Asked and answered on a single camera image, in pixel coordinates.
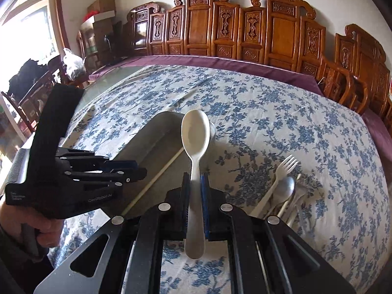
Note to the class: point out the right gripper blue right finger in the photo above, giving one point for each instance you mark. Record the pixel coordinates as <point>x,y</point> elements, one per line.
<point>205,197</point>

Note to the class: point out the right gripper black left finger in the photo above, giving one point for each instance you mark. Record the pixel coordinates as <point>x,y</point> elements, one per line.
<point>184,202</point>

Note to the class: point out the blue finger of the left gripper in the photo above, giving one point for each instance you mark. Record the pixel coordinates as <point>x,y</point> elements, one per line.
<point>113,164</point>

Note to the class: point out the cream chopstick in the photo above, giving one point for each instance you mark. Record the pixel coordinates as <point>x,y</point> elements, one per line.
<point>151,183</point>

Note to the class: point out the cream plastic spoon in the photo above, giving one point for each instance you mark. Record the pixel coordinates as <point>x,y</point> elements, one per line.
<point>195,136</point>

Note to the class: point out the metal spoon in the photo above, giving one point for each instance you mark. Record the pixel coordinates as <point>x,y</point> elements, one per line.
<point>282,193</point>

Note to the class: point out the cream plastic fork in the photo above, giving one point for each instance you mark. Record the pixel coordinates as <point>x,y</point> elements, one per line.
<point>282,171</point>

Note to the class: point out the metal fork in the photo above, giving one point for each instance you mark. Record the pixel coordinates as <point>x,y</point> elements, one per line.
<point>299,193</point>

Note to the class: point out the person left hand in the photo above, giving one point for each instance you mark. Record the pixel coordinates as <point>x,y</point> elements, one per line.
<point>13,217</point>

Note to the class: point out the metal rectangular tray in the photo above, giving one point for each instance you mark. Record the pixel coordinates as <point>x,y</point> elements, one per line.
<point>151,148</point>

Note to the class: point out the blue floral tablecloth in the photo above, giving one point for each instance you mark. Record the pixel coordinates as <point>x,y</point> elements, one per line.
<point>259,122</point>

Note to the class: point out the dark wooden chair left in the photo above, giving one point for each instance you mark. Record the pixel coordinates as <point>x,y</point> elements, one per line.
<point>30,88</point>

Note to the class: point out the white plastic bag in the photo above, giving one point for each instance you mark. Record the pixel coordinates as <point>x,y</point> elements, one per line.
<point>74,65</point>

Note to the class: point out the stacked cardboard boxes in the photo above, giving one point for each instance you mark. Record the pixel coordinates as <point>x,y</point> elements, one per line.
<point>97,34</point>

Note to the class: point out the purple table cover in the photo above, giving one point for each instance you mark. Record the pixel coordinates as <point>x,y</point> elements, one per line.
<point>373,122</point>

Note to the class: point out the carved wooden bench back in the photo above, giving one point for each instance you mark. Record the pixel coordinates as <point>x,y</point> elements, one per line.
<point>277,33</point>

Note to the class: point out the carved wooden armchair right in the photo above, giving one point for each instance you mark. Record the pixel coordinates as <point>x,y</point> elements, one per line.
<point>358,78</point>

